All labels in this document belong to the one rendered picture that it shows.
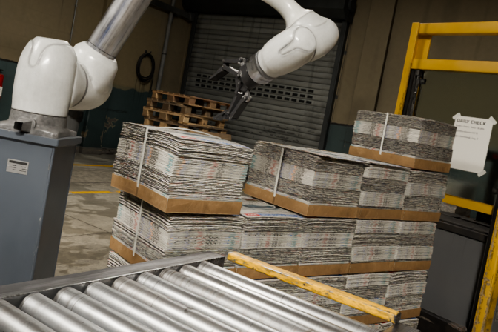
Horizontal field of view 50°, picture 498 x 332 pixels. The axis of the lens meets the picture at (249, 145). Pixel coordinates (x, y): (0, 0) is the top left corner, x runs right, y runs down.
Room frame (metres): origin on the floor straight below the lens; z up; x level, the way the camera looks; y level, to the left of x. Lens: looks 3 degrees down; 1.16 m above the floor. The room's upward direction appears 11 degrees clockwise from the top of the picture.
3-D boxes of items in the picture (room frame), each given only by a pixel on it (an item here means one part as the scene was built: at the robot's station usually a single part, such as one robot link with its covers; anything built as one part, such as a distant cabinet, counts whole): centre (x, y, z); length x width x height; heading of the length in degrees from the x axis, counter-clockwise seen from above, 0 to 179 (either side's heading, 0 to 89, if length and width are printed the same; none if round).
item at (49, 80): (1.57, 0.61, 1.17); 0.18 x 0.16 x 0.22; 170
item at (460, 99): (2.85, -1.06, 1.28); 0.57 x 0.01 x 0.65; 39
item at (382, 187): (2.38, -0.47, 0.95); 0.38 x 0.29 x 0.23; 40
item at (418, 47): (3.10, -0.84, 0.97); 0.09 x 0.09 x 1.75; 39
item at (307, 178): (2.20, -0.24, 0.95); 0.38 x 0.29 x 0.23; 40
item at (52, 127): (1.54, 0.61, 1.03); 0.22 x 0.18 x 0.06; 0
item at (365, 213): (2.38, -0.48, 0.86); 0.38 x 0.29 x 0.04; 40
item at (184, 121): (8.81, 1.04, 0.65); 1.33 x 0.94 x 1.30; 150
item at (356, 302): (1.20, -0.19, 0.81); 0.43 x 0.03 x 0.02; 56
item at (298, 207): (2.19, -0.24, 0.86); 0.38 x 0.29 x 0.04; 40
